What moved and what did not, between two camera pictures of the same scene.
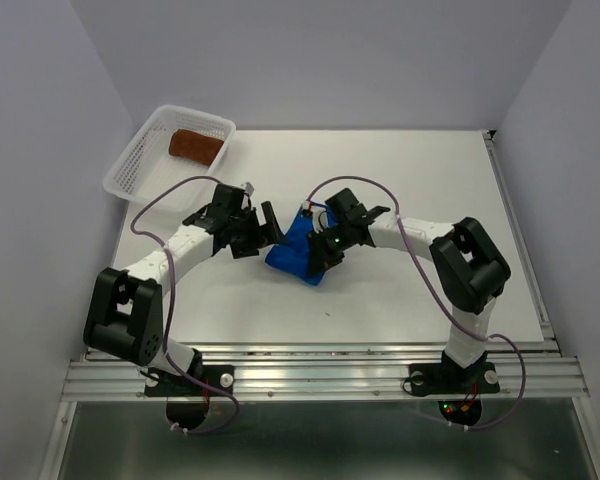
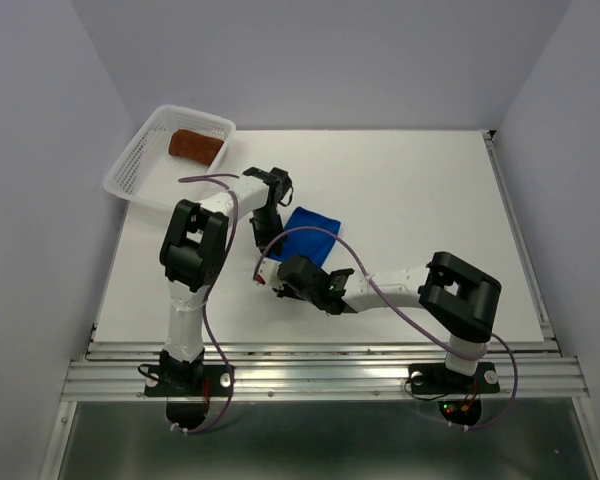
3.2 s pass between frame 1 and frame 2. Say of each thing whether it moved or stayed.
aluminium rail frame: stayed
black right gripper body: moved
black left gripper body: moved
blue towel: stayed
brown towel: stayed
